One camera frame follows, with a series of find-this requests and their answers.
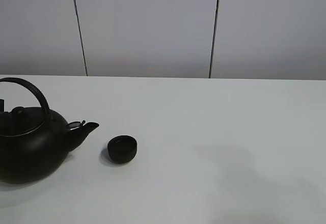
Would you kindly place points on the black gripper finger at teapot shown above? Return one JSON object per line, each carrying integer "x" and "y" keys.
{"x": 2, "y": 106}

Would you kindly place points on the black cast iron teapot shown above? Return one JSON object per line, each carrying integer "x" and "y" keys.
{"x": 35, "y": 141}

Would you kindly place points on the small black teacup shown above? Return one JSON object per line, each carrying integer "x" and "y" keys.
{"x": 122, "y": 149}

